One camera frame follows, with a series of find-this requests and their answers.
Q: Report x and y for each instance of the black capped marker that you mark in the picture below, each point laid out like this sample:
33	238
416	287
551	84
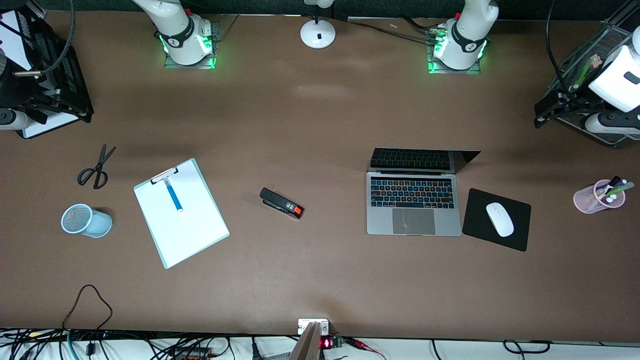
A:
613	182

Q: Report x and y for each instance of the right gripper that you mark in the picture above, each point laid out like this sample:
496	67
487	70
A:
15	91

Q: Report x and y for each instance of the purple pen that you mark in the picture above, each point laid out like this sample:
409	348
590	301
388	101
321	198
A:
621	184

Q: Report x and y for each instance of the green pen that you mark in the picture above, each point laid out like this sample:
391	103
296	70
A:
622	190

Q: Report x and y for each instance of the white round lamp base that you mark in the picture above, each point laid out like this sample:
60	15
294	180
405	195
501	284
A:
318	34

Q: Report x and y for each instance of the white computer mouse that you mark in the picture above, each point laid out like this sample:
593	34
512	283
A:
500	219

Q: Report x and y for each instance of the white mounting bracket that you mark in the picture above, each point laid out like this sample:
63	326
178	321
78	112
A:
305	324

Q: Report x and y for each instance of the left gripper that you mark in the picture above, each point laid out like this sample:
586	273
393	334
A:
573	99

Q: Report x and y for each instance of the blue mesh pen cup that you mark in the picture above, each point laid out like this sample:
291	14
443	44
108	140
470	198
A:
90	222

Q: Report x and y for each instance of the green marker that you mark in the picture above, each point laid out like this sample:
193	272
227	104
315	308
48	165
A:
584	75

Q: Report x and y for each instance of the silver laptop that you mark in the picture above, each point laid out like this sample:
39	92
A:
412	210

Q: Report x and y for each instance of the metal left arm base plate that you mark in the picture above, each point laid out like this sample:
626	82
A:
434	69

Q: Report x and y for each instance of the blue marker white end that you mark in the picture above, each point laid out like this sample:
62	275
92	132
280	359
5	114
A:
173	195

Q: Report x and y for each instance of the white clipboard paper sheet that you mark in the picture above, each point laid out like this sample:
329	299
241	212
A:
192	227

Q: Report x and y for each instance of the black orange power strip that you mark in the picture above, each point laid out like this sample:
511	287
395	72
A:
192	354

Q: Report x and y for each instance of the black stapler orange tip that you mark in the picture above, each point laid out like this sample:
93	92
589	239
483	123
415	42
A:
280	201

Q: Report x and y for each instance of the black stacked document tray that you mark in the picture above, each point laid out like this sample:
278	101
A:
62	65

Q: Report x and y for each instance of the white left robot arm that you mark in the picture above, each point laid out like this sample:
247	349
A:
465	45

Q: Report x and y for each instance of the black scissors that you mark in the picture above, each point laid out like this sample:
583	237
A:
98	167

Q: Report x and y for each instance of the mint green clipboard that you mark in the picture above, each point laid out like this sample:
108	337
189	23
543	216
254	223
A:
165	257

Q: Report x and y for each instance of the red LED circuit board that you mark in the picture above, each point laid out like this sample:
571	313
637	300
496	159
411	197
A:
331	343

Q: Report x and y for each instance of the pink translucent pen cup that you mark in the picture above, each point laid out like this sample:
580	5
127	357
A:
585	200

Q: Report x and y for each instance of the black mouse pad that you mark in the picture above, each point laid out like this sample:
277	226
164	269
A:
477	225

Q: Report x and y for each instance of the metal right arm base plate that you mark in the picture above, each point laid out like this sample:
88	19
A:
216	30

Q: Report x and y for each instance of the grey camera mount beam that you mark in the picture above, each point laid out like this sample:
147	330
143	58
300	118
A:
306	345

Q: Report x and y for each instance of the grey metal mesh tray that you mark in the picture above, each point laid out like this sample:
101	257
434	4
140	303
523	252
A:
615	35

